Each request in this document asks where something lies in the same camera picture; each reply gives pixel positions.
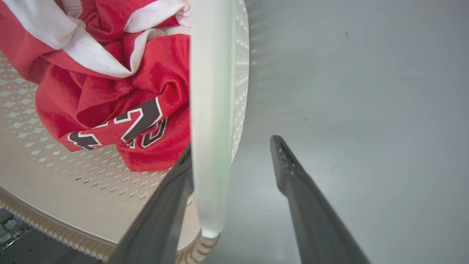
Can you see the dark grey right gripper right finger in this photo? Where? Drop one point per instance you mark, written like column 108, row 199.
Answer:
column 311, row 216

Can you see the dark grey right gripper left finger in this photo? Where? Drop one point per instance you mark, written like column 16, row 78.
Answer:
column 157, row 223

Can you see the white perforated laundry basket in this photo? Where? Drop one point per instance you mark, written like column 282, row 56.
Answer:
column 210, row 121

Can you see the red and white jersey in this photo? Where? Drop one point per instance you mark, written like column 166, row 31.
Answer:
column 117, row 84

